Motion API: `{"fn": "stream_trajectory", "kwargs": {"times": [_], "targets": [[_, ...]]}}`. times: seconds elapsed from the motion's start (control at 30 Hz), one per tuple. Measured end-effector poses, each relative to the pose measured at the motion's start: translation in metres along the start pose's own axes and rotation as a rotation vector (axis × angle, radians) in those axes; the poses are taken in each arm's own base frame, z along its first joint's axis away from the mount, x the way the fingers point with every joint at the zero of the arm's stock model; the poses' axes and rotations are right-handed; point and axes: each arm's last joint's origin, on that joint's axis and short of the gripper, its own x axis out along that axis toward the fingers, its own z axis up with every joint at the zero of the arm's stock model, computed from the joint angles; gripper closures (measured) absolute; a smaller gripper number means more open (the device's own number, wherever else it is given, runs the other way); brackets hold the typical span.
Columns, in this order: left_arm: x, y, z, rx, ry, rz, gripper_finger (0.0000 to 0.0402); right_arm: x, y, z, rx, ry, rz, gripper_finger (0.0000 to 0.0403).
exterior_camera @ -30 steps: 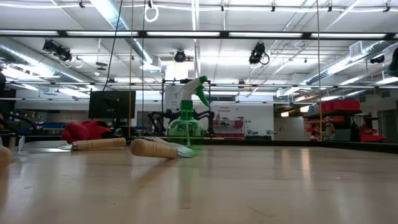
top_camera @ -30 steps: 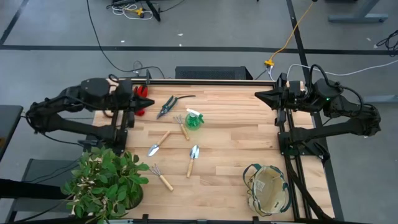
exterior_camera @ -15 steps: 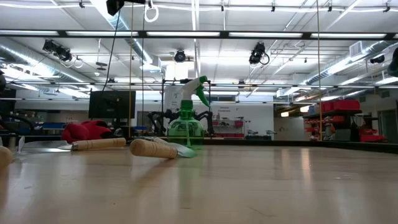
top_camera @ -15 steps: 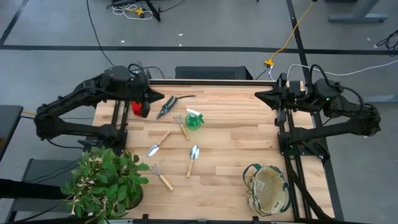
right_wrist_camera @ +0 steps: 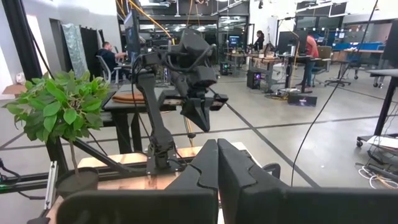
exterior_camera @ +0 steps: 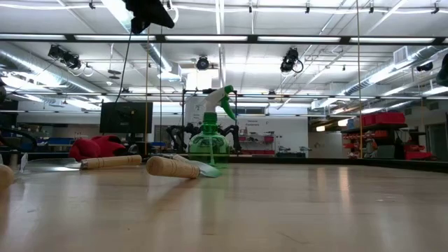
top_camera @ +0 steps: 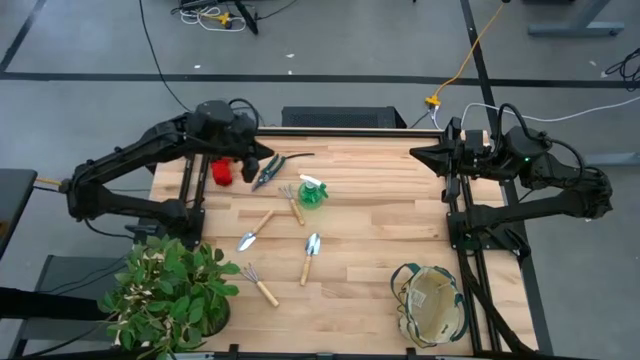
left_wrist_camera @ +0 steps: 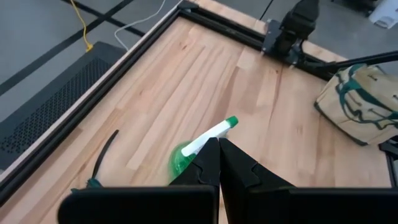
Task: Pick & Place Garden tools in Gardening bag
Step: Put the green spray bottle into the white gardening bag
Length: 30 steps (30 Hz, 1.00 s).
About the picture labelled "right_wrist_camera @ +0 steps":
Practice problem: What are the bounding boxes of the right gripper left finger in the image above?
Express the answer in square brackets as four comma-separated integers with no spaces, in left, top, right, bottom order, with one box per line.
[55,139,219,224]

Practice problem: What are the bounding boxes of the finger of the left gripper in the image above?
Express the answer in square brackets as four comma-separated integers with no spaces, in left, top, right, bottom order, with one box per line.
[180,105,205,132]
[198,104,213,133]

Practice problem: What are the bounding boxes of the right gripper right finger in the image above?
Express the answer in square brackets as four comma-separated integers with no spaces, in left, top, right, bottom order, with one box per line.
[216,138,398,224]

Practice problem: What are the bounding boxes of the computer tower with lights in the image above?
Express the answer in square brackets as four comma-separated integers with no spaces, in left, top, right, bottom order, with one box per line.
[246,69,262,90]
[287,92,318,108]

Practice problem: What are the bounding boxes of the wooden top desk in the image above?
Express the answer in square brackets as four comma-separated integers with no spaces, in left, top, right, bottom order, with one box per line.
[225,51,280,78]

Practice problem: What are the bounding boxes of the stacked wooden boards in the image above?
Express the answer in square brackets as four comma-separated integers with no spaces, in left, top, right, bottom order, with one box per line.
[111,92,147,105]

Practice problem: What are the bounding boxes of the person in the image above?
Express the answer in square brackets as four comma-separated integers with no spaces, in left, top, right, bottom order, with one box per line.
[303,33,320,88]
[96,41,128,78]
[253,30,266,52]

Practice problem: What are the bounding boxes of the black side table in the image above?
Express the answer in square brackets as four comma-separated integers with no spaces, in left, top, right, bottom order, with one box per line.
[102,83,187,154]

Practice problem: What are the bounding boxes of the dark computer monitor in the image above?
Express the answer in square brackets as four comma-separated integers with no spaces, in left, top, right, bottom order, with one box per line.
[123,9,141,63]
[276,30,308,55]

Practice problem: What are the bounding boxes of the grey office chair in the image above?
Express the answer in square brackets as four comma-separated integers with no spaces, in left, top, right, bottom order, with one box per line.
[95,55,123,85]

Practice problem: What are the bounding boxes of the black office chair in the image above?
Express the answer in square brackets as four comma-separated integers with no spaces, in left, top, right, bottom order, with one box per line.
[310,45,352,87]

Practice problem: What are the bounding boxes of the green potted plant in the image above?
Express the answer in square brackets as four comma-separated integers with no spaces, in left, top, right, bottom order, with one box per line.
[2,70,110,200]

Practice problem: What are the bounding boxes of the grey patterned panel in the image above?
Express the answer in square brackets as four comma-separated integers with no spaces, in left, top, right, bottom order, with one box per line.
[61,23,89,79]

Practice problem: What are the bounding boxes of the black desk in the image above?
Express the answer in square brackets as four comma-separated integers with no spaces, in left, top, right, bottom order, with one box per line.
[356,68,398,149]

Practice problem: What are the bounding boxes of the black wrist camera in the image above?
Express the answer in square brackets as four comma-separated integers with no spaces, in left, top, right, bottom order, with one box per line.
[191,65,218,88]

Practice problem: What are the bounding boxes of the long black cable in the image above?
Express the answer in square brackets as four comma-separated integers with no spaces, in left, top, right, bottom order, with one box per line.
[290,0,379,187]

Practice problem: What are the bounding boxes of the black aluminium table frame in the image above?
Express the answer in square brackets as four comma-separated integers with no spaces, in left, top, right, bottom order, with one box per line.
[0,136,187,195]

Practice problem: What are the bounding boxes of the yellow hanging cable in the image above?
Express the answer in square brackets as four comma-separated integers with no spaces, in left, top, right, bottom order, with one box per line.
[115,0,175,45]

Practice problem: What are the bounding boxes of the white cable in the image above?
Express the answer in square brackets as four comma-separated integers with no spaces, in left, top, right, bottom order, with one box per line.
[357,164,398,190]

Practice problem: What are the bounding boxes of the silver aluminium bracket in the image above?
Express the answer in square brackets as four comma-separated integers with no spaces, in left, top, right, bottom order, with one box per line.
[44,161,59,210]

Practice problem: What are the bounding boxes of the black rig post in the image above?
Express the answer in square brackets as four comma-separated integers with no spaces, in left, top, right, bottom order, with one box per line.
[1,0,69,178]

